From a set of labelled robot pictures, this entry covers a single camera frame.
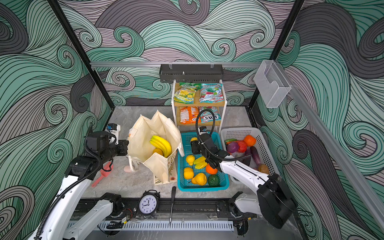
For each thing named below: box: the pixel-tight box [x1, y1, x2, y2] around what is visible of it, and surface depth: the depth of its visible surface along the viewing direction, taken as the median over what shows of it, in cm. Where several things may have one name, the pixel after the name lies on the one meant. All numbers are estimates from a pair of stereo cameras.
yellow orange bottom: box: [183, 167, 194, 180], surface depth 82 cm
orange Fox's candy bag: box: [179, 106, 201, 125], surface depth 94 cm
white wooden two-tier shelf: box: [171, 79, 228, 133], surface depth 79 cm
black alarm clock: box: [137, 189, 161, 219], surface depth 74 cm
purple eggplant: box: [250, 146, 262, 166], surface depth 92 cm
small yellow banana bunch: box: [193, 156, 208, 170], surface depth 87 cm
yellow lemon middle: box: [186, 154, 196, 166], surface depth 89 cm
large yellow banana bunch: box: [149, 135, 172, 158], surface depth 91 cm
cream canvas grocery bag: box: [127, 110, 185, 186], surface depth 80 cm
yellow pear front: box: [191, 172, 207, 186], surface depth 81 cm
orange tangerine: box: [206, 163, 218, 175], surface depth 83 cm
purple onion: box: [226, 141, 239, 153], surface depth 89 cm
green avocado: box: [208, 174, 220, 187], surface depth 79 cm
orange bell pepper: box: [243, 134, 257, 147], surface depth 94 cm
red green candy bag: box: [199, 83, 225, 103], surface depth 78 cm
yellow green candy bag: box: [174, 82, 202, 104], surface depth 79 cm
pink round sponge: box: [123, 165, 133, 173], surface depth 87 cm
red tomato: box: [238, 140, 248, 153], surface depth 92 cm
